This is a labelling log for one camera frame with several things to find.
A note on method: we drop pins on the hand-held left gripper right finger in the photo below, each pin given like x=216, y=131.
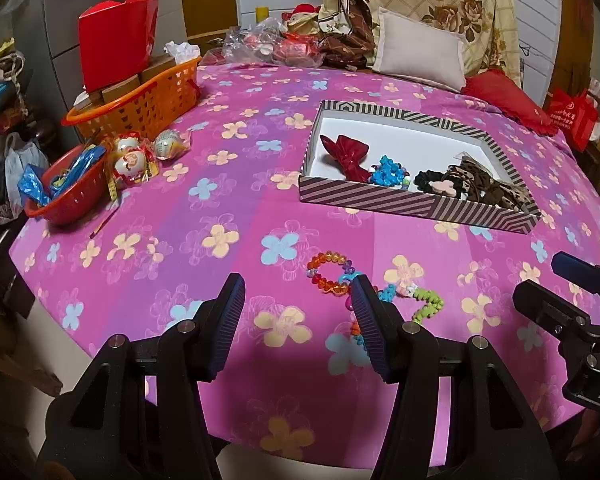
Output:
x=370, y=320

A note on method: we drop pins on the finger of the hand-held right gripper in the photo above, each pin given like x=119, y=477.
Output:
x=550, y=307
x=585, y=270

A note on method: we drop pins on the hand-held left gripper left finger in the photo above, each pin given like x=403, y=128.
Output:
x=227, y=310

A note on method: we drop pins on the leopard print hair bow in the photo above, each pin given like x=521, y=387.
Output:
x=517, y=195

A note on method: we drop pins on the dark brown scrunchie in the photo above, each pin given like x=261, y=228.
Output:
x=495, y=194

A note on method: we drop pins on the black scrunchie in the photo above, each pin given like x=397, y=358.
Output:
x=422, y=180

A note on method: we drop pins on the red satin bow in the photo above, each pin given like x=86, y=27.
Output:
x=350, y=152

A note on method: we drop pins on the striped cardboard box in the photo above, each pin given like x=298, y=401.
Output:
x=405, y=130

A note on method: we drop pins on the pink floral tablecloth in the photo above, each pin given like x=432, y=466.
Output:
x=205, y=200

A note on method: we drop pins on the red pencil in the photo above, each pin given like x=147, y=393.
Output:
x=104, y=221

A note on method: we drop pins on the red paper bag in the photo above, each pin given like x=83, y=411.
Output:
x=572, y=115

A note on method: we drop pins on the wrapped toy eggs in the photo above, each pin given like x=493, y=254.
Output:
x=131, y=166

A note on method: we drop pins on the silver ornament ball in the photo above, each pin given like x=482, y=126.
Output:
x=166, y=144

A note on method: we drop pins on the red plastic basket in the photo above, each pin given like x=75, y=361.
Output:
x=75, y=202

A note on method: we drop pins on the red frilled cushion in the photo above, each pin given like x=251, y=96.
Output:
x=505, y=97

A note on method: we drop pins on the white and red ornament ball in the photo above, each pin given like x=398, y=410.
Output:
x=129, y=144

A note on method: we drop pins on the orange plastic basket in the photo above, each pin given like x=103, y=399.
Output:
x=145, y=105

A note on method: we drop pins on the blue plastic wrapper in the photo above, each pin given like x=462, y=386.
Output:
x=35, y=182

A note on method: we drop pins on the brown cardboard box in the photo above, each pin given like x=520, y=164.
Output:
x=157, y=67
x=87, y=102
x=120, y=91

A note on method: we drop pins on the white plastic bag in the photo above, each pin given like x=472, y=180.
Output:
x=22, y=165

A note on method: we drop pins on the white tissue paper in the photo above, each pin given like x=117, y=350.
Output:
x=182, y=51

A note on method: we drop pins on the clear plastic bag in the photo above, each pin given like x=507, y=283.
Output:
x=260, y=42

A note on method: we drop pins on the white pillow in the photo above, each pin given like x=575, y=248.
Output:
x=420, y=52

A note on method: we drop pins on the red gift bag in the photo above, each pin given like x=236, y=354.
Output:
x=112, y=45

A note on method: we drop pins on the plush toy with red hat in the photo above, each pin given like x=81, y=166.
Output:
x=302, y=17

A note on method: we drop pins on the pile of colourful clutter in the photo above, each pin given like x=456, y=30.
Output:
x=2, y=85

